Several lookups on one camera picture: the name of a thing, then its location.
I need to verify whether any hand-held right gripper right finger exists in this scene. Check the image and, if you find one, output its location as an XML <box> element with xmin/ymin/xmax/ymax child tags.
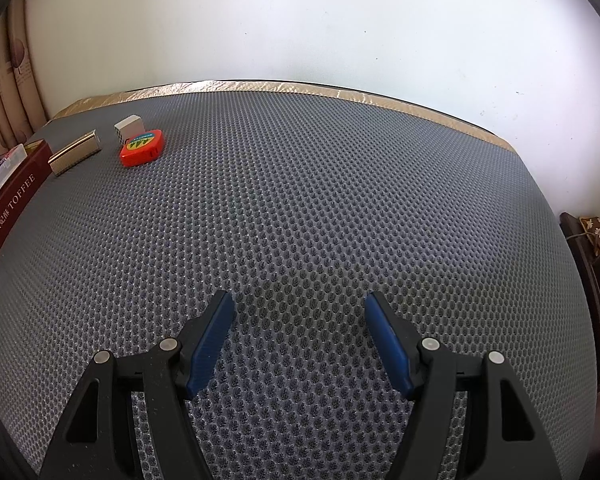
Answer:
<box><xmin>365</xmin><ymin>291</ymin><xmax>563</xmax><ymax>480</ymax></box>

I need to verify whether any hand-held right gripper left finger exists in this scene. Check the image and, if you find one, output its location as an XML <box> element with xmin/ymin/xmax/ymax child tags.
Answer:
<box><xmin>39</xmin><ymin>290</ymin><xmax>237</xmax><ymax>480</ymax></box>

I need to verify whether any red tin box gold inside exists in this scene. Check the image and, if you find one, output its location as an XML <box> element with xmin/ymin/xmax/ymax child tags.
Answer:
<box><xmin>0</xmin><ymin>140</ymin><xmax>51</xmax><ymax>293</ymax></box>

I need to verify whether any grey mesh mat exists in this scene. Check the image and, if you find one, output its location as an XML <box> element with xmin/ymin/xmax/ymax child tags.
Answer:
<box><xmin>0</xmin><ymin>91</ymin><xmax>598</xmax><ymax>480</ymax></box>

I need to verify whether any orange tape measure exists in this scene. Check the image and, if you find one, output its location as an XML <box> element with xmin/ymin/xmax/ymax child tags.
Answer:
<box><xmin>119</xmin><ymin>129</ymin><xmax>165</xmax><ymax>168</ymax></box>

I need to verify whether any dark wooden furniture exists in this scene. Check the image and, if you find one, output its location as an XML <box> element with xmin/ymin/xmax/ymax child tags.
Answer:
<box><xmin>560</xmin><ymin>212</ymin><xmax>600</xmax><ymax>396</ymax></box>

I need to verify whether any small white box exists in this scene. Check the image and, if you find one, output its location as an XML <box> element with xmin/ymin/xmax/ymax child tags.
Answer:
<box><xmin>114</xmin><ymin>115</ymin><xmax>146</xmax><ymax>145</ymax></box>

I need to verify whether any small gold metallic box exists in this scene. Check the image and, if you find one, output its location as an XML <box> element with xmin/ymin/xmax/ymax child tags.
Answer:
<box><xmin>47</xmin><ymin>131</ymin><xmax>103</xmax><ymax>177</ymax></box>

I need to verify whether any clear case with pink cards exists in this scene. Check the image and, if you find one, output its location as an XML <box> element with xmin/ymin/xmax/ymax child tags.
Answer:
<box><xmin>0</xmin><ymin>144</ymin><xmax>27</xmax><ymax>197</ymax></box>

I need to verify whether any beige striped curtain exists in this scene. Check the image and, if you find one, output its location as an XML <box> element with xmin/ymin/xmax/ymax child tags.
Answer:
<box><xmin>0</xmin><ymin>0</ymin><xmax>51</xmax><ymax>171</ymax></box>

